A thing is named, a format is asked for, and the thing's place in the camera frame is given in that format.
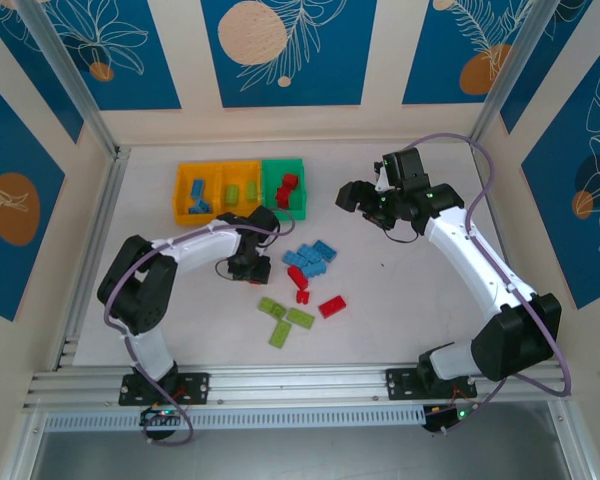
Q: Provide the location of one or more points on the green plastic bin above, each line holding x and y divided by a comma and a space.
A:
280, 165

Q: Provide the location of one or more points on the grey metal panel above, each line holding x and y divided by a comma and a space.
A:
300, 457

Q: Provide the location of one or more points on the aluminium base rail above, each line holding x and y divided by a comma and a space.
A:
300, 385

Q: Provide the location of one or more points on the blue lego brick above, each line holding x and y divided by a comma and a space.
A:
294, 258
200, 206
315, 271
310, 252
198, 189
326, 249

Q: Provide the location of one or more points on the small dark green lego brick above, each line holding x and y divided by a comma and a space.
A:
279, 313

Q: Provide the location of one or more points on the controller board with leds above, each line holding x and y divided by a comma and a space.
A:
162, 416
442, 417

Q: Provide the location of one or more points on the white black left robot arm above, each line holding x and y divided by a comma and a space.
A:
195, 247

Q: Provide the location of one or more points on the short aluminium frame post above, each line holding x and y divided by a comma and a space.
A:
20, 460
572, 445

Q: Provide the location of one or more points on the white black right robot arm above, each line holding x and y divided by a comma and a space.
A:
480, 265

